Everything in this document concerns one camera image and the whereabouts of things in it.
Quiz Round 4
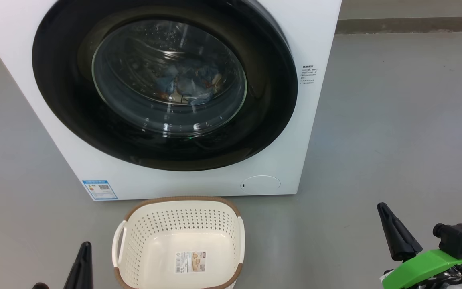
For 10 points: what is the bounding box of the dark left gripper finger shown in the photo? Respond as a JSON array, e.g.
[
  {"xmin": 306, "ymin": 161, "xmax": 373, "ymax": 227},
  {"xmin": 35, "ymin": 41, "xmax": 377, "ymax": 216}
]
[
  {"xmin": 63, "ymin": 242, "xmax": 87, "ymax": 289},
  {"xmin": 79, "ymin": 242, "xmax": 93, "ymax": 289}
]

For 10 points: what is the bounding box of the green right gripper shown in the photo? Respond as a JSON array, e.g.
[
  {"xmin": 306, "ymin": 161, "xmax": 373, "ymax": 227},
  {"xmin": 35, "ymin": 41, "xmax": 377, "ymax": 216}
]
[{"xmin": 377, "ymin": 203, "xmax": 462, "ymax": 289}]

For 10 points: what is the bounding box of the black round glass washer door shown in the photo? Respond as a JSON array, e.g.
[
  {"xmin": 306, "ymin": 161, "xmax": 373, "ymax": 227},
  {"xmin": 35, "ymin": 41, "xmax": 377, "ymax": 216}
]
[{"xmin": 32, "ymin": 0, "xmax": 299, "ymax": 172}]

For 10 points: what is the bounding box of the blue and orange print garment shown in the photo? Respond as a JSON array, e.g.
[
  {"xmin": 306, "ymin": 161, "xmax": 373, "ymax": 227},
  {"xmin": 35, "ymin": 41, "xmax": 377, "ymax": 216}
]
[{"xmin": 179, "ymin": 66, "xmax": 223, "ymax": 106}]

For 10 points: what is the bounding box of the white front-load washing machine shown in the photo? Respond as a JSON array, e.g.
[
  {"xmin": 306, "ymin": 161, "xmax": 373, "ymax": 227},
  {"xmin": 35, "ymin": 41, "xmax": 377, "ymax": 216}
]
[{"xmin": 0, "ymin": 0, "xmax": 342, "ymax": 201}]

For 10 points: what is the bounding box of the steel washing machine drum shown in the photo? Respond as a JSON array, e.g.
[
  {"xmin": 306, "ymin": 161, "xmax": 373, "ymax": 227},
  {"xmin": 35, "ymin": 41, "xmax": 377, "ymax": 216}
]
[{"xmin": 103, "ymin": 22, "xmax": 239, "ymax": 105}]

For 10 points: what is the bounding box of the blue energy label sticker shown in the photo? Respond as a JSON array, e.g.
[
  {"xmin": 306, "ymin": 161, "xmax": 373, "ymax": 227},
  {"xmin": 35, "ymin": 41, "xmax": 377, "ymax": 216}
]
[{"xmin": 82, "ymin": 180, "xmax": 118, "ymax": 201}]

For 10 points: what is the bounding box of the paper basket label sticker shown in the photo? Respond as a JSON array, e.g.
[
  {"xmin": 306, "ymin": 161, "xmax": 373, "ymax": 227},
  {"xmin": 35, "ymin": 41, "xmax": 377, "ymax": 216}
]
[{"xmin": 175, "ymin": 251, "xmax": 207, "ymax": 273}]

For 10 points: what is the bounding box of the cream basket with brown rim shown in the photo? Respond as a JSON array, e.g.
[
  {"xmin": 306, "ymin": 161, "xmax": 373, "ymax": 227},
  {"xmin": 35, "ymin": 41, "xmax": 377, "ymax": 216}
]
[{"xmin": 112, "ymin": 196, "xmax": 245, "ymax": 289}]

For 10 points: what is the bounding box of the round white filter cover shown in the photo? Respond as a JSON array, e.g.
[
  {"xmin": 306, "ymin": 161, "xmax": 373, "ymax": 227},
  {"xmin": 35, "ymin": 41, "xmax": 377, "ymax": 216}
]
[{"xmin": 241, "ymin": 175, "xmax": 281, "ymax": 194}]

